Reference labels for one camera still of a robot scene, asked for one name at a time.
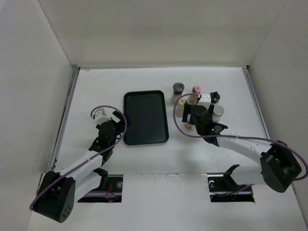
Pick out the yellow-cap spice bottle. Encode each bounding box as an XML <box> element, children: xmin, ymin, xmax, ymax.
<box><xmin>176</xmin><ymin>98</ymin><xmax>187</xmax><ymax>117</ymax></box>

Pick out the red-label white-lid jar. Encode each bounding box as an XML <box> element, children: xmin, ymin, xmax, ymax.
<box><xmin>184</xmin><ymin>122</ymin><xmax>195</xmax><ymax>131</ymax></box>

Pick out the clear-lid pepper grinder bottle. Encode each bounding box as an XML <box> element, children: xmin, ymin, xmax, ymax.
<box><xmin>171</xmin><ymin>82</ymin><xmax>185</xmax><ymax>104</ymax></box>

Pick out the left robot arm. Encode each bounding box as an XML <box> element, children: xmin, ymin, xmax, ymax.
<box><xmin>30</xmin><ymin>107</ymin><xmax>129</xmax><ymax>223</ymax></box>

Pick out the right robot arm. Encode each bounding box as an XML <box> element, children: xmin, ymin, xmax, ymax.
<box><xmin>182</xmin><ymin>104</ymin><xmax>302</xmax><ymax>193</ymax></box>

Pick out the silver-lid blue-label jar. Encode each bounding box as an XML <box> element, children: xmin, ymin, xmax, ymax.
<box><xmin>212</xmin><ymin>105</ymin><xmax>224</xmax><ymax>123</ymax></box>

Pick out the black-knob grinder bottle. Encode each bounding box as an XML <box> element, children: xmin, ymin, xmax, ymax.
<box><xmin>210</xmin><ymin>91</ymin><xmax>220</xmax><ymax>104</ymax></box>

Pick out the pink-cap spice bottle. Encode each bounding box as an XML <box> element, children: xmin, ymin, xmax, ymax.
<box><xmin>188</xmin><ymin>85</ymin><xmax>201</xmax><ymax>104</ymax></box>

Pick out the black rectangular tray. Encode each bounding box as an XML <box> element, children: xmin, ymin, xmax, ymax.
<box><xmin>124</xmin><ymin>90</ymin><xmax>169</xmax><ymax>146</ymax></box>

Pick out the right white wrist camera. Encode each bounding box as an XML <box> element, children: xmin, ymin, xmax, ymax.
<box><xmin>196</xmin><ymin>93</ymin><xmax>212</xmax><ymax>107</ymax></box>

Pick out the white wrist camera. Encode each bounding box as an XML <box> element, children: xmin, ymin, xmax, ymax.
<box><xmin>196</xmin><ymin>93</ymin><xmax>212</xmax><ymax>107</ymax></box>
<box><xmin>92</xmin><ymin>108</ymin><xmax>110</xmax><ymax>125</ymax></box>

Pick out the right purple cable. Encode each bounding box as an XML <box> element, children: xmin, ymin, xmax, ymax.
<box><xmin>172</xmin><ymin>93</ymin><xmax>308</xmax><ymax>181</ymax></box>

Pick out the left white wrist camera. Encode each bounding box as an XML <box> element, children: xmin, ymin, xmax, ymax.
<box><xmin>92</xmin><ymin>108</ymin><xmax>110</xmax><ymax>125</ymax></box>

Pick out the left metal side rail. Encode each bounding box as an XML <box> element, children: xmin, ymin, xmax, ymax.
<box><xmin>47</xmin><ymin>64</ymin><xmax>80</xmax><ymax>171</ymax></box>

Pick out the metal side rail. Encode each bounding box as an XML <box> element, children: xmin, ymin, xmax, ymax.
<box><xmin>47</xmin><ymin>64</ymin><xmax>80</xmax><ymax>171</ymax></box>
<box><xmin>242</xmin><ymin>65</ymin><xmax>276</xmax><ymax>157</ymax></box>

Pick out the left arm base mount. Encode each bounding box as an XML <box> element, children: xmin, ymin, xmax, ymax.
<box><xmin>75</xmin><ymin>168</ymin><xmax>124</xmax><ymax>203</ymax></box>

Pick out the right metal side rail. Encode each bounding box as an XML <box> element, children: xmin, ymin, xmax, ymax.
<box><xmin>242</xmin><ymin>65</ymin><xmax>276</xmax><ymax>157</ymax></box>

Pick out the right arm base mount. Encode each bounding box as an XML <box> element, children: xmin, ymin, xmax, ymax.
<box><xmin>207</xmin><ymin>164</ymin><xmax>255</xmax><ymax>203</ymax></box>

